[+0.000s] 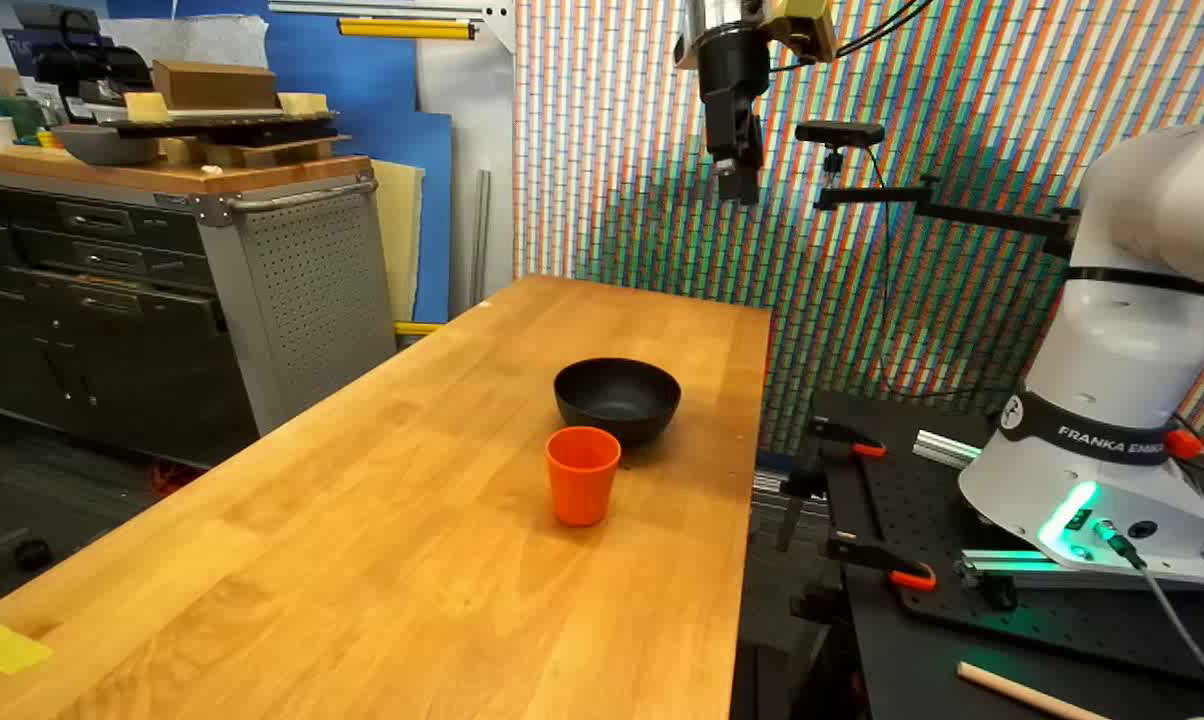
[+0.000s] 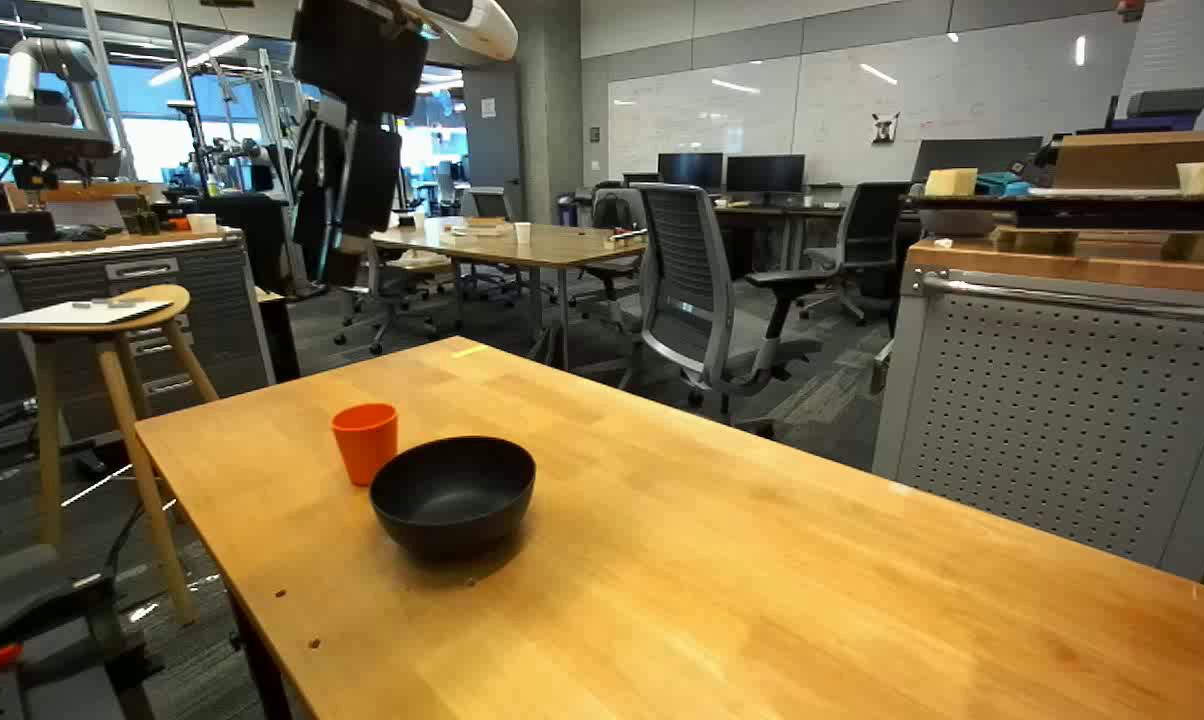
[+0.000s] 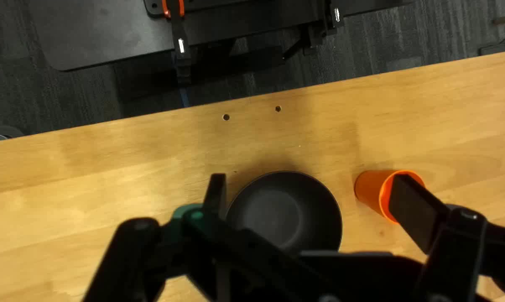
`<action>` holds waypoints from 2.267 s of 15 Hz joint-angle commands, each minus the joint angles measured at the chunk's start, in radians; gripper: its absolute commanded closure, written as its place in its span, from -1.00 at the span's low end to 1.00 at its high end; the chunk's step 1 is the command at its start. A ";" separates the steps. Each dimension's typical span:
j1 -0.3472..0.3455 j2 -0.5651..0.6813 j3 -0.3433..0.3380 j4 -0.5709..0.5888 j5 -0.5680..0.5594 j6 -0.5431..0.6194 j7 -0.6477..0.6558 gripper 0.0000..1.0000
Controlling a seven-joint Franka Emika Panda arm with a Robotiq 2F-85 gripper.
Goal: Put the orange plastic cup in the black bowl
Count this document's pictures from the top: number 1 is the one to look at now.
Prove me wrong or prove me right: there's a stack of flat trays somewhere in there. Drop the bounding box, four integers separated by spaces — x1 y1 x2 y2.
47 87 345 172

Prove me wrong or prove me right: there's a black orange-tipped clamp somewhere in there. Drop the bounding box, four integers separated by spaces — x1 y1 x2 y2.
802 411 891 467
823 530 944 602

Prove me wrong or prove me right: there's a yellow wrist camera box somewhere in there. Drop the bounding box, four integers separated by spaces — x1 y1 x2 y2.
757 0 840 64

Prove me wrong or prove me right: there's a brown cardboard box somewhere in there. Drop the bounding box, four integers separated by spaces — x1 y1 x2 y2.
148 62 283 114

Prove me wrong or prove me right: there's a yellow spirit level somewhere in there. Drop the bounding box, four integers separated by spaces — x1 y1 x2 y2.
337 14 479 43

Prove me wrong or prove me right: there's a black machine on cabinet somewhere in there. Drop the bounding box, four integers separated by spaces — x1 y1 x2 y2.
0 0 161 109

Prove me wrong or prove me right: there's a black bowl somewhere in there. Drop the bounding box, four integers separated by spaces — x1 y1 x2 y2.
550 351 683 454

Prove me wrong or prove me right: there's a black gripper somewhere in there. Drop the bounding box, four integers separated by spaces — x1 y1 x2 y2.
693 22 774 212

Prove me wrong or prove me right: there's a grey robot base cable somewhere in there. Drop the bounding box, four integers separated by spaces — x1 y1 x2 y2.
1091 522 1204 710

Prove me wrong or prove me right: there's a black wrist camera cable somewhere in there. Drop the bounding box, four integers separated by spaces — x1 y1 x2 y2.
772 0 934 77

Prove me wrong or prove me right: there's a grey metal tool cabinet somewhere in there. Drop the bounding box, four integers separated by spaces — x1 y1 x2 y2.
0 145 400 474

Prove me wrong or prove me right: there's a beige wooden board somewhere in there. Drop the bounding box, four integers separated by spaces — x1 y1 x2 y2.
368 158 426 332

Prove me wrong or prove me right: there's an orange plastic cup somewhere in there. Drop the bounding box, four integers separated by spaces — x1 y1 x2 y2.
542 425 624 534

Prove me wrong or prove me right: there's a black camera on mount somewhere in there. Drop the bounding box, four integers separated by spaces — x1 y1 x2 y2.
793 121 888 153

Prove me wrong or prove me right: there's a blue foam board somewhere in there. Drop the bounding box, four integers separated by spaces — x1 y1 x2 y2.
99 0 460 328

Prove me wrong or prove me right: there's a wooden dowel stick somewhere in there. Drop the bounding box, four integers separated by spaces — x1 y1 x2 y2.
950 660 1111 720

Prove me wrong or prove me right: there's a yellow sticky note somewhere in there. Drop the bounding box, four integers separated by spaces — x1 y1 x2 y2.
0 613 57 679

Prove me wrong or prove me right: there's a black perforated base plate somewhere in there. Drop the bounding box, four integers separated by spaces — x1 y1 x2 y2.
802 388 1204 720

